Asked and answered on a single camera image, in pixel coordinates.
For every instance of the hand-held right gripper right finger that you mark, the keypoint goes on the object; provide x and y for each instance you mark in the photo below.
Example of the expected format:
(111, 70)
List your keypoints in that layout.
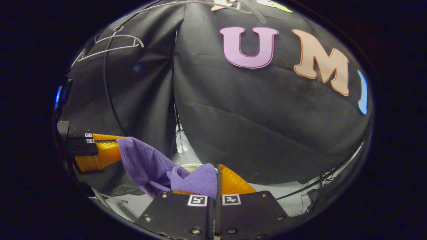
(218, 200)

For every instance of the cream laundry hamper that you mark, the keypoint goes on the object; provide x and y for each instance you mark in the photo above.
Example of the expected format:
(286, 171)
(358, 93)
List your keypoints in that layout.
(190, 166)

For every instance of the black backdrop cloth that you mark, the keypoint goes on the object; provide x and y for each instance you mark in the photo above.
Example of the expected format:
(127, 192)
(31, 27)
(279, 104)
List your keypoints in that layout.
(250, 116)

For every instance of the black tripod stand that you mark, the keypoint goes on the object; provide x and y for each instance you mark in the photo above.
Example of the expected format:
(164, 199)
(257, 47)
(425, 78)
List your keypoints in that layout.
(178, 130)

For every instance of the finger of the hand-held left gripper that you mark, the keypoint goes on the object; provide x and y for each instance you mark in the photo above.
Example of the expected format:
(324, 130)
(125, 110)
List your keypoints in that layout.
(83, 148)
(80, 133)

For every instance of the black clothes rack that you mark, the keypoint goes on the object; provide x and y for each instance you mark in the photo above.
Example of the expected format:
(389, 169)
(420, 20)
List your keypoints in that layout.
(104, 73)

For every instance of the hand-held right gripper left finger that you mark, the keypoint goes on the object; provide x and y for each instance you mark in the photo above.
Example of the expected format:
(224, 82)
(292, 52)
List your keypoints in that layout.
(176, 213)

